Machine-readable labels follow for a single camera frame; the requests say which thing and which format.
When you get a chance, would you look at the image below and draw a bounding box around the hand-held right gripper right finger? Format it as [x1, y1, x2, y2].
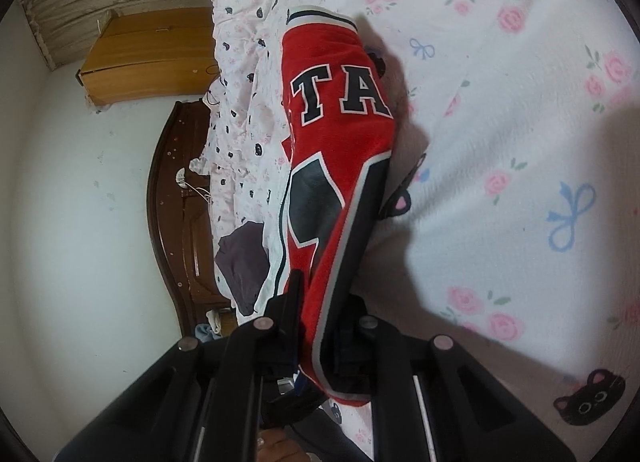
[336, 295, 577, 462]

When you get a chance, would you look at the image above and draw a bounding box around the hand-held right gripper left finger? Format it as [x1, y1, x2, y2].
[54, 269, 306, 462]

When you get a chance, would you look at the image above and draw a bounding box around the red and white jacket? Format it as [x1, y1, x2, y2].
[259, 6, 402, 409]

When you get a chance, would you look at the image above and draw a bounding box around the person's left hand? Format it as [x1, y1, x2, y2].
[256, 426, 313, 462]

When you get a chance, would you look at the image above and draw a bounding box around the dark purple cloth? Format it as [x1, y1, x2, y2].
[215, 221, 272, 316]

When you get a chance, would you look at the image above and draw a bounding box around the blue and white cloth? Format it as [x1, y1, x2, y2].
[194, 309, 237, 344]

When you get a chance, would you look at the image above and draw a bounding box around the dark wooden headboard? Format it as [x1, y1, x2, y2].
[147, 99, 237, 339]

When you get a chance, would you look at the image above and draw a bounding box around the floral cat print bed sheet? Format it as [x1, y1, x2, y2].
[199, 0, 640, 462]

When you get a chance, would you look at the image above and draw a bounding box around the wooden cabinet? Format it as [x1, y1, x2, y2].
[76, 7, 217, 106]

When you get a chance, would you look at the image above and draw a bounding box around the white cord on headboard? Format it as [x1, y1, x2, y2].
[174, 157, 213, 204]

